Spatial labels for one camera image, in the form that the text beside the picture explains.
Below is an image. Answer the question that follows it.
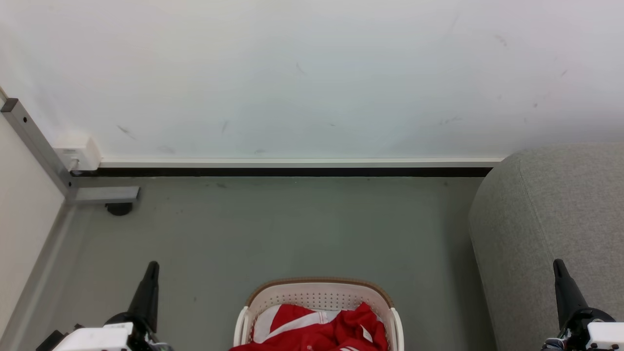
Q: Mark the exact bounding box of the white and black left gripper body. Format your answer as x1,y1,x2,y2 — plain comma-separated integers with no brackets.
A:
35,312,172,351

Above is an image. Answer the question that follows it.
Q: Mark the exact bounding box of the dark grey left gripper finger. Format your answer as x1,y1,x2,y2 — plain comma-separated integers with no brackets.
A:
127,261,160,333

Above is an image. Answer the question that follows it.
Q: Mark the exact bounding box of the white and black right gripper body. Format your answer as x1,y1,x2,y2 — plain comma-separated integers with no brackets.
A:
542,308,624,351

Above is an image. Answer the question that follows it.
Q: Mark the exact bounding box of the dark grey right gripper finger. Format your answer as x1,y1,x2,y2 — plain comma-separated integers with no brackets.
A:
553,259,589,330

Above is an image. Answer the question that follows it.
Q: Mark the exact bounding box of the grey fabric sofa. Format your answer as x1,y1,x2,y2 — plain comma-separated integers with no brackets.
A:
468,142,624,351

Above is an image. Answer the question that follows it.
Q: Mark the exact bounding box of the red and white garment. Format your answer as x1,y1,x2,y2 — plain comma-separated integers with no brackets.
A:
229,302,390,351

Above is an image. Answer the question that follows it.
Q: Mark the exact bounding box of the beige partition panel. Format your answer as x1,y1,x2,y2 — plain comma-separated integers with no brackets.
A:
0,87,67,338

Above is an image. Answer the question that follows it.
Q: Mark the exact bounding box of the white plastic laundry basket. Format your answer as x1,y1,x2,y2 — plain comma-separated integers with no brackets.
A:
233,278,405,351

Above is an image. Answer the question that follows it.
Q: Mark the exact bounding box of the white and black baseboard strip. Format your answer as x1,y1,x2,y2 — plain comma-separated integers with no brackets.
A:
72,156,506,178

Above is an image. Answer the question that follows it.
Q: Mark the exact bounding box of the white wall socket box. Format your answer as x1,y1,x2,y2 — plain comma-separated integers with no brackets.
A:
53,136,102,172

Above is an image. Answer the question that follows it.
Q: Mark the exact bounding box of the grey metal frame leg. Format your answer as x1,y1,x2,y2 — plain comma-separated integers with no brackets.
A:
0,98,141,205

